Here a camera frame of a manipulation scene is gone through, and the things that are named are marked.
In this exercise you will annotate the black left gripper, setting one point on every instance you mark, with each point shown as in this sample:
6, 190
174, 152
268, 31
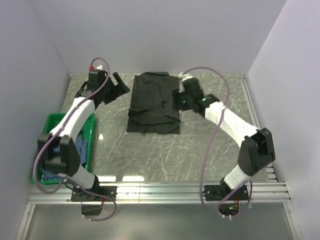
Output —
116, 92

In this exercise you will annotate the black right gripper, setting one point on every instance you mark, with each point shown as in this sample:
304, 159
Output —
177, 95

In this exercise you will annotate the black pinstriped long sleeve shirt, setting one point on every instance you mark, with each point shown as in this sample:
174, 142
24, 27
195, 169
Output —
151, 106

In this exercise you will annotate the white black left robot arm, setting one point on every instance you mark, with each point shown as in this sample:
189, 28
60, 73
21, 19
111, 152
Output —
58, 154

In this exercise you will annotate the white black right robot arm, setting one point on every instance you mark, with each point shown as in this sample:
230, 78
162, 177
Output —
256, 147

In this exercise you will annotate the blue checked shirt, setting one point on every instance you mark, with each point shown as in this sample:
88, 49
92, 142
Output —
81, 145

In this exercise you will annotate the green plastic tray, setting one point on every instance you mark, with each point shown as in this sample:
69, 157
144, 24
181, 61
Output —
88, 131

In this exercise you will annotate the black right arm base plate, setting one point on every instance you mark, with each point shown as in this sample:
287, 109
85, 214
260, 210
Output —
215, 192

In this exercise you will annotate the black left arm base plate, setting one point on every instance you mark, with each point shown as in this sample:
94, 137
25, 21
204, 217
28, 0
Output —
79, 196

